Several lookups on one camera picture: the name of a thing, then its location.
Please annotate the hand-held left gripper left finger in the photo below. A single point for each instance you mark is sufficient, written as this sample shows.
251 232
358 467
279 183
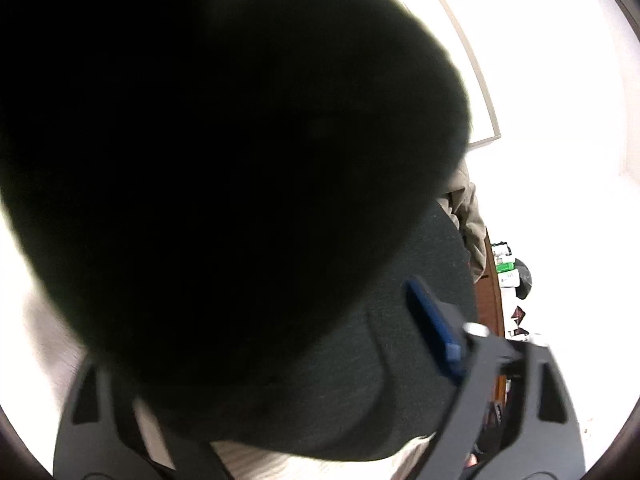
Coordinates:
112 410

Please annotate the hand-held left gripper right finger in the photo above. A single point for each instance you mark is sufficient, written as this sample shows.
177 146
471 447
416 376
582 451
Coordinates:
435 320

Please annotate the brown wooden desk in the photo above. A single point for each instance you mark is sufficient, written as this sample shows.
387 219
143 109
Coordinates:
492 300

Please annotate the green and white box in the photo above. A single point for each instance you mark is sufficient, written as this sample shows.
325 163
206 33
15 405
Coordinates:
504 266

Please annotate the black round object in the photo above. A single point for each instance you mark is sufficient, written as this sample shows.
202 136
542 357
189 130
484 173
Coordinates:
525 280

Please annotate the khaki garment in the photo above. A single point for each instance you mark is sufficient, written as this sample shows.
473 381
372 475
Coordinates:
470 220

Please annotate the blue white patchwork blanket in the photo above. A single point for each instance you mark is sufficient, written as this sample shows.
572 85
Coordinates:
260 466

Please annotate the beige closet door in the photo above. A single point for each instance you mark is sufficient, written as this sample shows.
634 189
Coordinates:
482 130

